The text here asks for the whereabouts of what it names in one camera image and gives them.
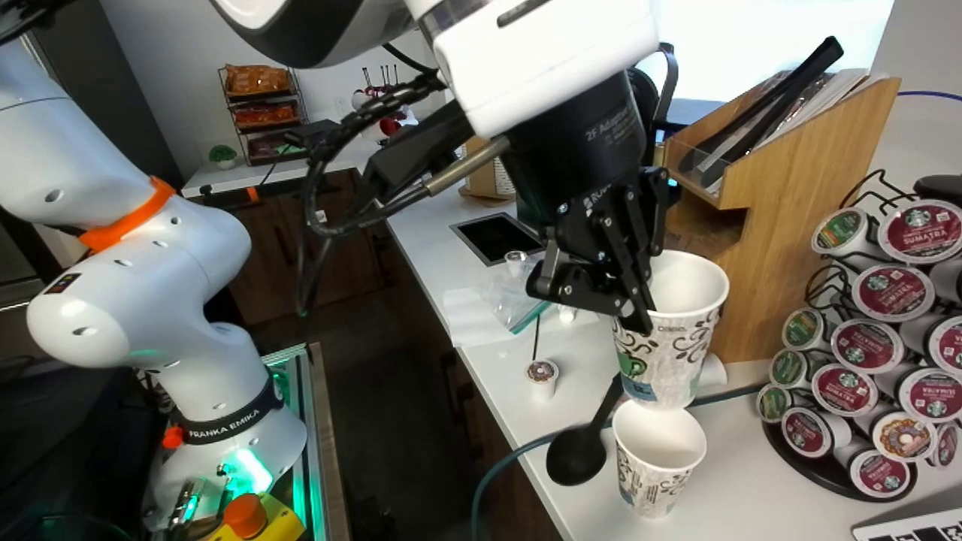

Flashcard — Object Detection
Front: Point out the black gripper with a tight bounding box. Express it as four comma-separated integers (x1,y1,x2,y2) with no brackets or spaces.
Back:
501,70,653,337

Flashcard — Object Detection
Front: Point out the patterned paper cup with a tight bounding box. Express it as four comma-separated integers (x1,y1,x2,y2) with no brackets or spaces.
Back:
613,251,731,409
613,401,708,521

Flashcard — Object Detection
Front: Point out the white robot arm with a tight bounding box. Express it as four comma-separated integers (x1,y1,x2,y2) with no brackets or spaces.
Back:
0,0,656,532

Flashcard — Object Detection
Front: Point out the coffee pod near chute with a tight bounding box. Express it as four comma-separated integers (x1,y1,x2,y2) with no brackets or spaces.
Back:
528,361,559,387

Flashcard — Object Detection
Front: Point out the black plastic spoon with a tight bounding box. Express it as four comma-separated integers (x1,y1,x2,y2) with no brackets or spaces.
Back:
548,375,622,486

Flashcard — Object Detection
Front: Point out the wooden condiment organizer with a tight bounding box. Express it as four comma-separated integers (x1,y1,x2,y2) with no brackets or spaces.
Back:
659,38,900,363

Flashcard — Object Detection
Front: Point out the coffee pod carousel rack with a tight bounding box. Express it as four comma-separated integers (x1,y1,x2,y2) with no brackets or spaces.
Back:
756,170,962,503

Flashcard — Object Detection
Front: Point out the background snack shelf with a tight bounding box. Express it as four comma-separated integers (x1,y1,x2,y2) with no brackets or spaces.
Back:
216,64,308,167

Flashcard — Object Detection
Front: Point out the yellow emergency stop button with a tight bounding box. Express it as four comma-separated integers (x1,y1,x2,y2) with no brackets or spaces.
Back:
206,493,303,541

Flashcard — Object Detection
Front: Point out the countertop trash chute frame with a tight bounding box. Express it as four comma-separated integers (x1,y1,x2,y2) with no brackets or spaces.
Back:
454,213,543,268

